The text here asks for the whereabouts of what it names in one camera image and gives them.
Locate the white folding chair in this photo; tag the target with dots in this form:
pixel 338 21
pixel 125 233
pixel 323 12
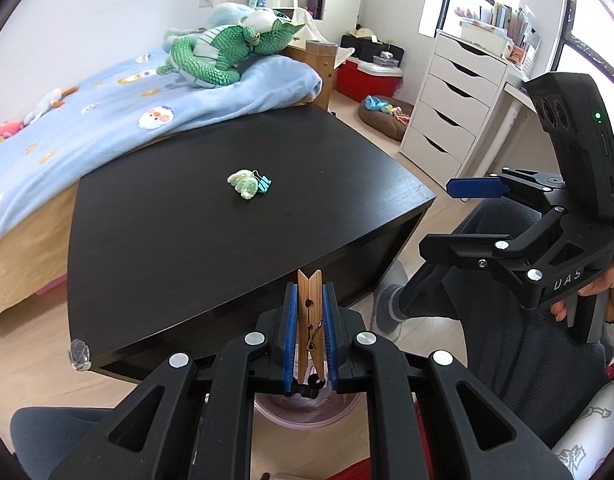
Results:
pixel 310 31

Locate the white drawer cabinet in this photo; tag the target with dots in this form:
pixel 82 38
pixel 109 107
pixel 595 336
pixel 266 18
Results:
pixel 458 94

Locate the crumpled green white wrapper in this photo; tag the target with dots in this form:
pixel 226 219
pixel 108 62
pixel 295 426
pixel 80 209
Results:
pixel 244 183

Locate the pink plush toy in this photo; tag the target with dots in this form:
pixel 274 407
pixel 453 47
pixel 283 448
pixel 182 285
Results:
pixel 10 128

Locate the light blue bed blanket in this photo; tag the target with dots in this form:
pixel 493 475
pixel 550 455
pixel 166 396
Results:
pixel 124 107

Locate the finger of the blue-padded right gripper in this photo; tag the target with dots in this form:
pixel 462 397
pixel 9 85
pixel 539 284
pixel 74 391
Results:
pixel 481 251
pixel 481 187

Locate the wooden clothespin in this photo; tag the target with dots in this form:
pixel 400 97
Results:
pixel 310 337

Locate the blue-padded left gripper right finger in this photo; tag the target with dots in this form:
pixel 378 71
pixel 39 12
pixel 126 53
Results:
pixel 363 362

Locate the red storage box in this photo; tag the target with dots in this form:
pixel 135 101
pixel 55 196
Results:
pixel 357 79

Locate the pink plastic trash bin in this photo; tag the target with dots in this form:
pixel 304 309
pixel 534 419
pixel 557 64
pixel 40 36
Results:
pixel 298 412

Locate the light blue binder clip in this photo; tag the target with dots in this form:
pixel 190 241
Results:
pixel 263 182

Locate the person's dark trouser leg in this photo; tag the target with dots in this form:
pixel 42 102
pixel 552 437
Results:
pixel 524 356

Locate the green plush dragon toy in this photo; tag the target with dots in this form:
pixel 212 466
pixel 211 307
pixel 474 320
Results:
pixel 209 59

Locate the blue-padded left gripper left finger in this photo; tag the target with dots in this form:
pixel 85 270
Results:
pixel 250 364

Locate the clear table corner protector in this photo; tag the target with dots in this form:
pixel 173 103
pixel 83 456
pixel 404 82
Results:
pixel 79 355

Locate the person's right hand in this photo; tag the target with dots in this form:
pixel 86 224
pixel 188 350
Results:
pixel 597 287

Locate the brown pet bed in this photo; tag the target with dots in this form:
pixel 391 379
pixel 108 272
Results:
pixel 386 114

